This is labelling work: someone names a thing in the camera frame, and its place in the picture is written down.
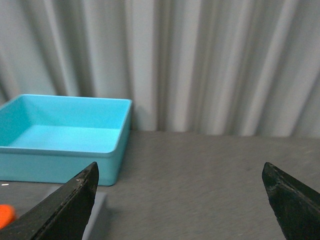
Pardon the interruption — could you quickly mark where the orange cylinder part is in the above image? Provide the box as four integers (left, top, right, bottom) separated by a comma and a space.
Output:
0, 204, 17, 229

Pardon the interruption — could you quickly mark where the white pleated curtain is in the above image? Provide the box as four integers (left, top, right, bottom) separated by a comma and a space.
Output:
0, 0, 320, 138

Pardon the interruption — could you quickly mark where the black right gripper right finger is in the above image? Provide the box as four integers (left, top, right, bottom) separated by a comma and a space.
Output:
261, 162, 320, 240

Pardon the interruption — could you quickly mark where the gray cube with round hole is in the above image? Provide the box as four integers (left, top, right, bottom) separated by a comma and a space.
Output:
82, 191, 108, 240

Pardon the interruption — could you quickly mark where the light blue plastic box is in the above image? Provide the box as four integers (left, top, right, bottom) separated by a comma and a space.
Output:
0, 94, 132, 186

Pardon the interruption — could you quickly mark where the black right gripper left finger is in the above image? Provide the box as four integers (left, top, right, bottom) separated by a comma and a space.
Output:
0, 162, 99, 240

